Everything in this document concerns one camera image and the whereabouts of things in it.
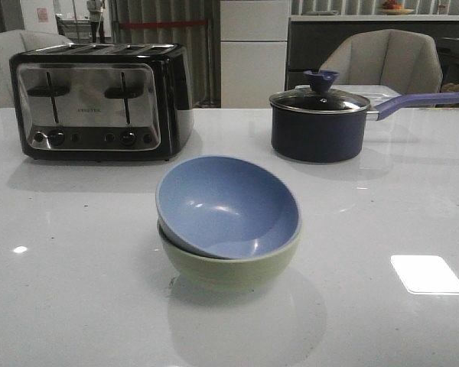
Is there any blue bowl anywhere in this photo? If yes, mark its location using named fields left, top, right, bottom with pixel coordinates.
left=155, top=155, right=301, bottom=259

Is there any green bowl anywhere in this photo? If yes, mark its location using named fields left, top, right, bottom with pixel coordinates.
left=157, top=226, right=300, bottom=292

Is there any dark blue saucepan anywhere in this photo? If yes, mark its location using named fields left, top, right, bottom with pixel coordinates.
left=271, top=92, right=459, bottom=163

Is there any glass pot lid blue knob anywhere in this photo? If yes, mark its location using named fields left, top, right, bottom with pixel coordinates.
left=269, top=70, right=370, bottom=114

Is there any white refrigerator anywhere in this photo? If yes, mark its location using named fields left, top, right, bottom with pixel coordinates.
left=220, top=1, right=291, bottom=109

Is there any black and steel toaster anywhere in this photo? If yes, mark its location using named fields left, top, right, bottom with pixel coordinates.
left=10, top=44, right=194, bottom=161

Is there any beige armchair right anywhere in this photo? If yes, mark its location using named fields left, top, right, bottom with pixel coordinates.
left=320, top=29, right=443, bottom=95

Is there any beige armchair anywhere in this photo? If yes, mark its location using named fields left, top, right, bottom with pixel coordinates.
left=0, top=30, right=71, bottom=108
left=320, top=29, right=443, bottom=95

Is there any person in background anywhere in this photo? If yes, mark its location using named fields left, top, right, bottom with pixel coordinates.
left=86, top=0, right=105, bottom=44

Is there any fruit plate on counter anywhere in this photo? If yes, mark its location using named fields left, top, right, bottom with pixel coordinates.
left=379, top=0, right=415, bottom=15

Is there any beige armchair left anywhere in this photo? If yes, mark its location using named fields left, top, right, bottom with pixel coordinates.
left=0, top=30, right=71, bottom=108

